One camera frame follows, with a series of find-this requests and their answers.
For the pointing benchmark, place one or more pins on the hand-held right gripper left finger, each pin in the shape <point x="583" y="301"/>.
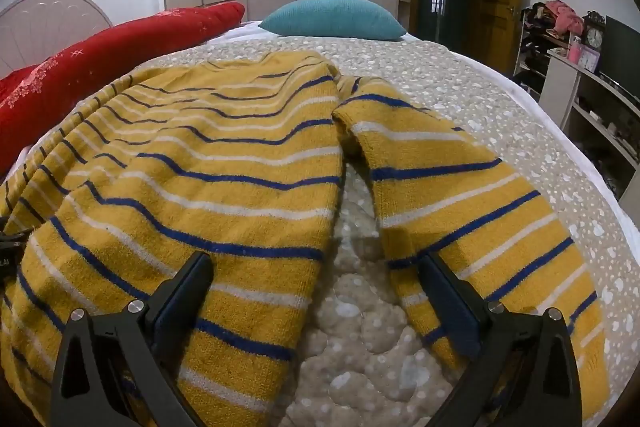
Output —
<point x="180" y="307"/>

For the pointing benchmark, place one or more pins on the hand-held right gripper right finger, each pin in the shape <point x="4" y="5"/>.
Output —
<point x="450" y="307"/>

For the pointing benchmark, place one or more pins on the yellow striped sweater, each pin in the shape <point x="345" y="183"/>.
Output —
<point x="200" y="157"/>

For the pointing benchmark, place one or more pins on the red quilt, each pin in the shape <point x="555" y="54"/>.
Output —
<point x="100" y="62"/>

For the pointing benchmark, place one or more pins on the round white headboard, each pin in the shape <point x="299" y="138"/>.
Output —
<point x="50" y="17"/>

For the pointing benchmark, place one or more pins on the white shelf cabinet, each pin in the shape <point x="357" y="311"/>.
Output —
<point x="560" y="82"/>

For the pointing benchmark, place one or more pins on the cluttered shoe rack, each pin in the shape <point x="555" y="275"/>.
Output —
<point x="532" y="42"/>

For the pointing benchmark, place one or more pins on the pink box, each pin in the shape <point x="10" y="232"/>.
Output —
<point x="585" y="56"/>

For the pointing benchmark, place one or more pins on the black television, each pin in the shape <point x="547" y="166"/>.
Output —
<point x="622" y="57"/>

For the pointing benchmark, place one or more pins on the dark mantel clock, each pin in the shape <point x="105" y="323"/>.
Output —
<point x="594" y="36"/>

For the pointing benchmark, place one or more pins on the pink cloth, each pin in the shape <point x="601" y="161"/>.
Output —
<point x="565" y="17"/>

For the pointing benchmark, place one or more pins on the teal pillow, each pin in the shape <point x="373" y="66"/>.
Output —
<point x="330" y="17"/>

